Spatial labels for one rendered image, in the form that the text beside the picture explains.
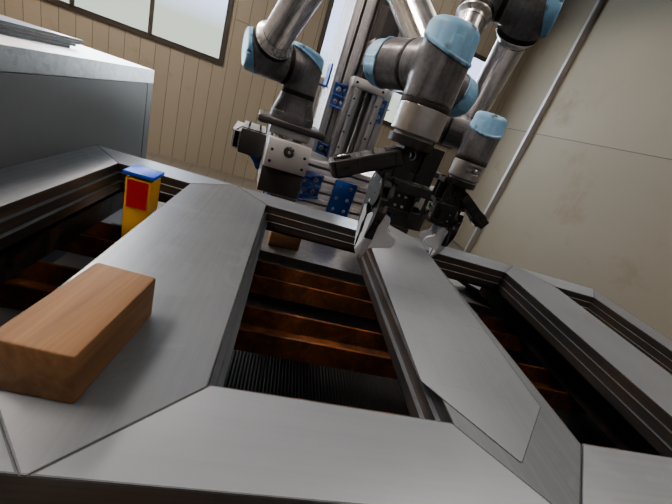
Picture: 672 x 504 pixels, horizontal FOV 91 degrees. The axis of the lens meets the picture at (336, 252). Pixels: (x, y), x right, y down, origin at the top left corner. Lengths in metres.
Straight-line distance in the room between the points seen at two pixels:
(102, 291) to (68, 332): 0.06
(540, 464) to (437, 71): 0.48
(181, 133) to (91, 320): 4.11
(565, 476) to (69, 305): 0.51
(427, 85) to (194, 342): 0.43
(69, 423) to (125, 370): 0.06
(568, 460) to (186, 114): 4.26
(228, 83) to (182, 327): 3.97
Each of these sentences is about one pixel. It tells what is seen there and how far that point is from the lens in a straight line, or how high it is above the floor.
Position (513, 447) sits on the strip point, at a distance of 0.46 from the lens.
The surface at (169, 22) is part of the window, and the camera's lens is 4.36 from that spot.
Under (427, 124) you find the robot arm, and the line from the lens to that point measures 0.51.
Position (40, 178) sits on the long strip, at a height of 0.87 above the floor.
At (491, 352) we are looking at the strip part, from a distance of 0.61.
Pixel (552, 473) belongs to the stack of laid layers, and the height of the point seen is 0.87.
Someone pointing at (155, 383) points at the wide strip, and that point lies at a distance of 0.35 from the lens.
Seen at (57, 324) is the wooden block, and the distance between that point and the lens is 0.34.
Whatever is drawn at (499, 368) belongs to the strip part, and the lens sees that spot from 0.58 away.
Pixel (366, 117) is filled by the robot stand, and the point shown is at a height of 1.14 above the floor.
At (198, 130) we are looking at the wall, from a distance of 4.36.
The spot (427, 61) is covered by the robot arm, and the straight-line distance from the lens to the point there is 0.52.
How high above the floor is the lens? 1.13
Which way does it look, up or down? 22 degrees down
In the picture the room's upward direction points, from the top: 20 degrees clockwise
